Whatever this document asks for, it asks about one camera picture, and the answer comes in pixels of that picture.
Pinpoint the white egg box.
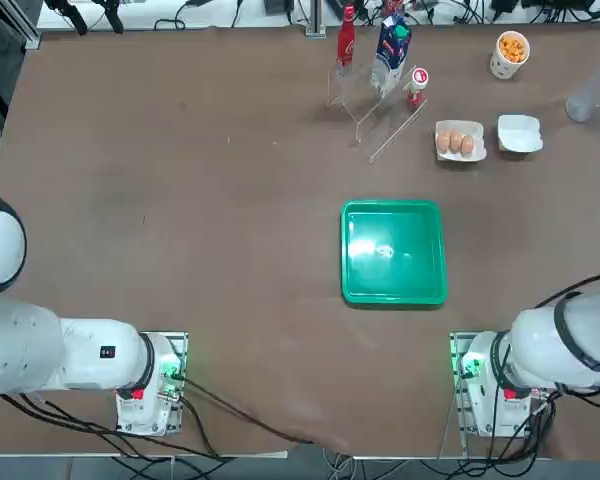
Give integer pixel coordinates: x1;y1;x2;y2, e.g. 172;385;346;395
433;118;488;164

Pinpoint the green plastic tray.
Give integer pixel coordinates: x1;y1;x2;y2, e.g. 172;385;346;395
339;199;449;308

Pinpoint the clear acrylic step shelf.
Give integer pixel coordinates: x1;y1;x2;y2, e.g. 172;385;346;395
325;47;430;165

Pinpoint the small red-lidded jar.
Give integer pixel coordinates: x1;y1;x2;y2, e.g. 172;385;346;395
404;66;430;113

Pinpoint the blue white milk carton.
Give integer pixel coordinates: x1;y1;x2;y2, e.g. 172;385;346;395
369;13;413;99

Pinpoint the white cup of orange snacks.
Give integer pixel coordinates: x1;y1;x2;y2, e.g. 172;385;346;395
489;30;532;80

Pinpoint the black tripod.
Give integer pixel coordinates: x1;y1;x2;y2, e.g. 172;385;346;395
44;0;124;37

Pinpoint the thin black table cable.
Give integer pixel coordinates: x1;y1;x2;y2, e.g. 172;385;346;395
172;373;315;445

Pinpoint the aluminium camera post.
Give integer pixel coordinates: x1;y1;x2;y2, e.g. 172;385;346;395
304;0;328;38

